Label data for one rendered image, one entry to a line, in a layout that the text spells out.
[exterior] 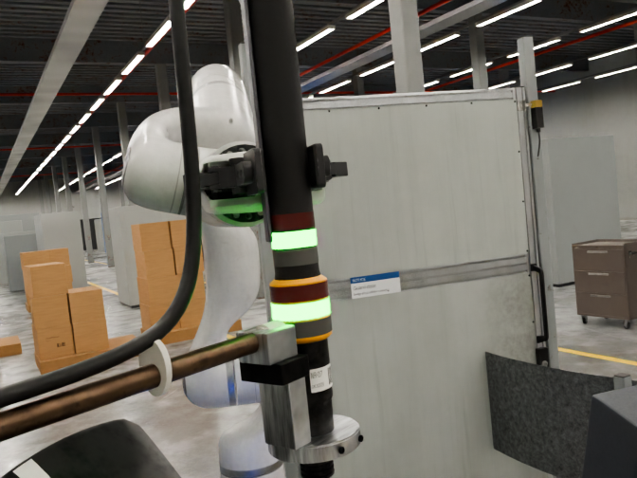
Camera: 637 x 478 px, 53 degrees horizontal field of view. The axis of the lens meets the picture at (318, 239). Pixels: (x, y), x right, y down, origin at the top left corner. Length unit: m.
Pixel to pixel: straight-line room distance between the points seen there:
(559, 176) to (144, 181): 9.79
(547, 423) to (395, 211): 0.95
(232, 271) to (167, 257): 7.54
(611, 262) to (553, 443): 4.91
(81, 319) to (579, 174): 7.46
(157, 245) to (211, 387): 7.51
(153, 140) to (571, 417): 2.00
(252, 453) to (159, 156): 0.69
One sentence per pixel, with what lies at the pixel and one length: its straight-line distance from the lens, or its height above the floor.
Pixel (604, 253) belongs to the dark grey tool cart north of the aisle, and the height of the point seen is 0.80.
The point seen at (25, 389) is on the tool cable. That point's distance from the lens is 0.34.
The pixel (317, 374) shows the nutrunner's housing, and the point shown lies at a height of 1.48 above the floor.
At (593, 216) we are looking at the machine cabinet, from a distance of 10.88.
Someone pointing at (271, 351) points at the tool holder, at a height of 1.51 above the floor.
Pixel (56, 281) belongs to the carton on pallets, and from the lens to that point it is 8.03.
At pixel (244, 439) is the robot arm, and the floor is 1.19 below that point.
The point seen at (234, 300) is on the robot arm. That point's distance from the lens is 1.14.
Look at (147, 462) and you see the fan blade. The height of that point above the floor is 1.41.
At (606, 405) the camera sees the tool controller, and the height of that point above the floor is 1.25.
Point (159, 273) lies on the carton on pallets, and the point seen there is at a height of 0.92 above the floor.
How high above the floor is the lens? 1.60
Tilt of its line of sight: 3 degrees down
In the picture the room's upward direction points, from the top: 6 degrees counter-clockwise
